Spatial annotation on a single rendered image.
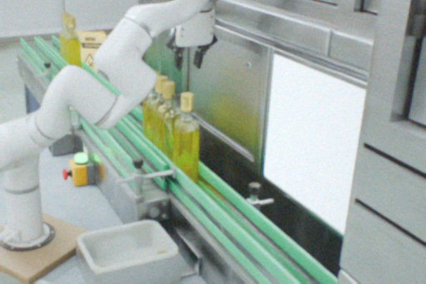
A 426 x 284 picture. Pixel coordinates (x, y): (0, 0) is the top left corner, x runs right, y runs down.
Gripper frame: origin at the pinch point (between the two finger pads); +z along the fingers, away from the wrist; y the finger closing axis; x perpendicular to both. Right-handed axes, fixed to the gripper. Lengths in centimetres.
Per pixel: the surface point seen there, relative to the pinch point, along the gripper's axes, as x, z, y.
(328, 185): 46.9, 5.6, -11.9
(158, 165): 3.8, 30.3, 6.3
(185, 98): 3.8, 8.9, 1.0
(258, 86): 14.8, 0.3, -12.4
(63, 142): -51, 60, 19
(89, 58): -303, 169, -72
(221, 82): -1.9, 8.9, -12.6
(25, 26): -548, 254, -67
